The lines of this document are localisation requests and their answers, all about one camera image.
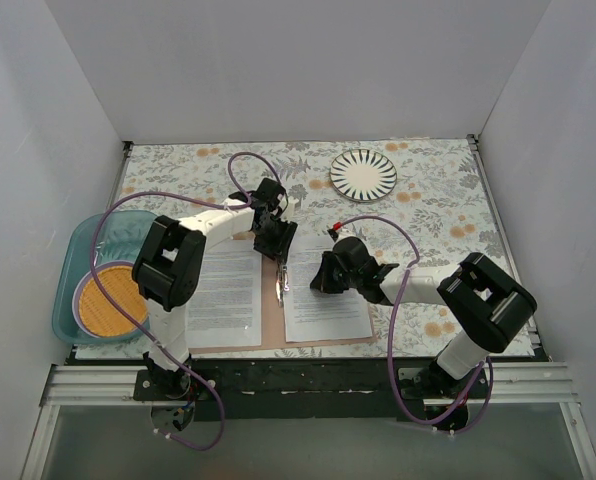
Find printed paper sheet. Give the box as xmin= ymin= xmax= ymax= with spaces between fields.
xmin=284 ymin=235 xmax=373 ymax=343
xmin=186 ymin=240 xmax=262 ymax=351

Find pink file folder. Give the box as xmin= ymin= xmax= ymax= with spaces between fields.
xmin=191 ymin=255 xmax=374 ymax=354

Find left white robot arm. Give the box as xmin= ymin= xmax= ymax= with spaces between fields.
xmin=132 ymin=178 xmax=297 ymax=400

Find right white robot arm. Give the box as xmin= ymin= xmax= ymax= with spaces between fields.
xmin=310 ymin=236 xmax=537 ymax=398

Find metal folder clip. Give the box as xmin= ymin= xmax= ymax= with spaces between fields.
xmin=275 ymin=263 xmax=289 ymax=308

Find white plate blue stripes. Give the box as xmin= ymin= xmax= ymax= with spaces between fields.
xmin=329 ymin=148 xmax=398 ymax=203

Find floral tablecloth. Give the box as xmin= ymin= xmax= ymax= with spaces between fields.
xmin=75 ymin=139 xmax=537 ymax=359

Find teal plastic tray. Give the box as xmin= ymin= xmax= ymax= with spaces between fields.
xmin=51 ymin=210 xmax=156 ymax=345

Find orange woven coaster dish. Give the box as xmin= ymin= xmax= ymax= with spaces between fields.
xmin=72 ymin=261 xmax=149 ymax=340

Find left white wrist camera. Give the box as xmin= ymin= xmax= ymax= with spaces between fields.
xmin=280 ymin=197 xmax=298 ymax=222

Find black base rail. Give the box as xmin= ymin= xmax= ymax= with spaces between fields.
xmin=133 ymin=358 xmax=488 ymax=421

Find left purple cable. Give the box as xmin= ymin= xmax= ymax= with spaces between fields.
xmin=88 ymin=151 xmax=292 ymax=451

